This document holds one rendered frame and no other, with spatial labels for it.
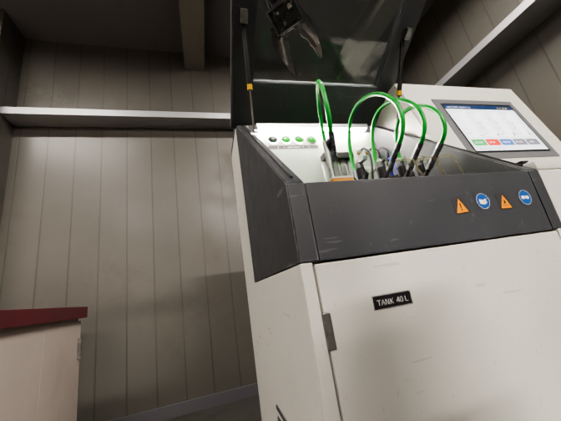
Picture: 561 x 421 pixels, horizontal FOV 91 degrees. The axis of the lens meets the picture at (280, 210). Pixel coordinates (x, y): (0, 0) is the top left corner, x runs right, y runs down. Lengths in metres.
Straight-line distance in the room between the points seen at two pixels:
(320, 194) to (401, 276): 0.23
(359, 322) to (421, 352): 0.13
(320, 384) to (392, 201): 0.38
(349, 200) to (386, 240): 0.11
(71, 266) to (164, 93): 1.78
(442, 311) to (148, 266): 2.21
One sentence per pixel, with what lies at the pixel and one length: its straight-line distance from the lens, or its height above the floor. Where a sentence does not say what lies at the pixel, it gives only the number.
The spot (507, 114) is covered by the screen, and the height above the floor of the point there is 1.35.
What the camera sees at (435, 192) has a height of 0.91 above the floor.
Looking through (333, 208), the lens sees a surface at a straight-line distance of 0.56.
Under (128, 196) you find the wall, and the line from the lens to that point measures 2.69.
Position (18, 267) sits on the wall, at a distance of 2.81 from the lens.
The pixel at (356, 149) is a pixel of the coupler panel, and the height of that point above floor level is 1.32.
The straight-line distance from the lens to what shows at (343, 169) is 1.24.
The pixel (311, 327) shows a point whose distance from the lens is 0.51.
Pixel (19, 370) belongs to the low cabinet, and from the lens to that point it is 1.71.
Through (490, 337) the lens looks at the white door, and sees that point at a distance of 0.73.
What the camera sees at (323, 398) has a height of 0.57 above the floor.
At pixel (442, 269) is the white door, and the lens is 0.67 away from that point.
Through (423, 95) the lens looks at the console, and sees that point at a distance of 1.46.
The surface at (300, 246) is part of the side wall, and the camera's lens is 0.52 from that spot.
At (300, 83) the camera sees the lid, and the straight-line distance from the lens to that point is 1.28.
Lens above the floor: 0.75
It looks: 16 degrees up
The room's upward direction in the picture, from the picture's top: 9 degrees counter-clockwise
